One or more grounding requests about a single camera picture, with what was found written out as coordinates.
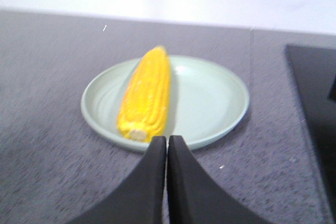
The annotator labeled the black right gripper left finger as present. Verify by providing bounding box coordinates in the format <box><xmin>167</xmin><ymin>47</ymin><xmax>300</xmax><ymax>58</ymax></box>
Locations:
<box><xmin>69</xmin><ymin>136</ymin><xmax>166</xmax><ymax>223</ymax></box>

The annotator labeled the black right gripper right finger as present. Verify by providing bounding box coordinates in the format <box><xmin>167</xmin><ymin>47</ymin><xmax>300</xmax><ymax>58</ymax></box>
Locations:
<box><xmin>168</xmin><ymin>135</ymin><xmax>267</xmax><ymax>223</ymax></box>

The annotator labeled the pale green round plate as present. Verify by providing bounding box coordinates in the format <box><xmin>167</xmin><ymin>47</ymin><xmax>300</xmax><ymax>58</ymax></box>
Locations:
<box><xmin>80</xmin><ymin>55</ymin><xmax>250</xmax><ymax>153</ymax></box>

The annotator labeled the yellow corn cob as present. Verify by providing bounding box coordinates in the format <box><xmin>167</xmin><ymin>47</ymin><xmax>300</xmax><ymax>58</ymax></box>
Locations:
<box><xmin>117</xmin><ymin>46</ymin><xmax>171</xmax><ymax>142</ymax></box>

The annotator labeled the black induction cooktop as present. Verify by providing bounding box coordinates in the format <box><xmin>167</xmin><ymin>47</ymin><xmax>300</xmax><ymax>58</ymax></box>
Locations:
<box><xmin>283</xmin><ymin>43</ymin><xmax>336</xmax><ymax>201</ymax></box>

